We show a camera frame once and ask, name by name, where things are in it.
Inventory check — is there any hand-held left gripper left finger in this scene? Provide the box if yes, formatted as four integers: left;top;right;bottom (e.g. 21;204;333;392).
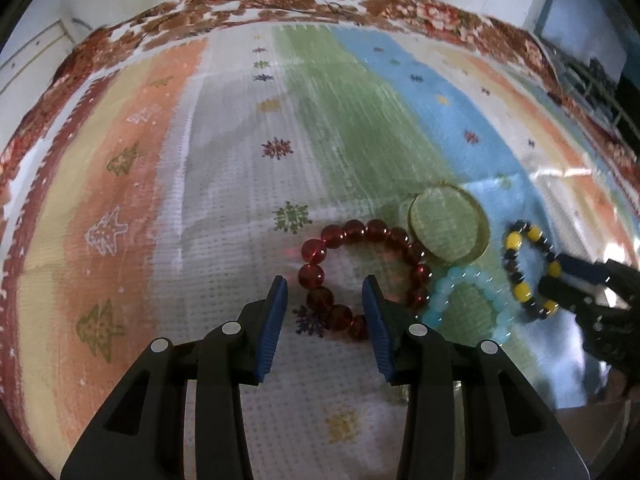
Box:
60;275;289;480

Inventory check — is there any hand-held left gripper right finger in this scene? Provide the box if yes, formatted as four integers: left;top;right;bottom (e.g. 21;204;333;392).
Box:
361;275;586;480

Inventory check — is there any black and yellow bead bracelet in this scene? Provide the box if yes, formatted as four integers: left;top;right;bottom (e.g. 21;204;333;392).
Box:
501;219;563;322

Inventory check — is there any red bead bracelet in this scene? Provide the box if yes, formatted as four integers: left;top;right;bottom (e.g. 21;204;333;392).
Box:
297;219;433;341

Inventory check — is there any window with dark frame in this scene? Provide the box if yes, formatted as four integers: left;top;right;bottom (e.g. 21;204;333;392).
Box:
537;0;640;128

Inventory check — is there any striped printed table mat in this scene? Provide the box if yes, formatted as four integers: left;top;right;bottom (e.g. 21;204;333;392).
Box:
0;20;640;480

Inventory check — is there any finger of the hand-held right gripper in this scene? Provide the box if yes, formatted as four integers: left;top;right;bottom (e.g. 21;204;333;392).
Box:
537;276;603;322
554;251;640;307

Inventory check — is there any light blue bead bracelet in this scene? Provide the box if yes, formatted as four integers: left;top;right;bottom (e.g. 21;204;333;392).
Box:
422;266;516;343

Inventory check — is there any brown cardboard piece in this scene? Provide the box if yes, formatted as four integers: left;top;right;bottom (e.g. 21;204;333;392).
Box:
555;392;640;461

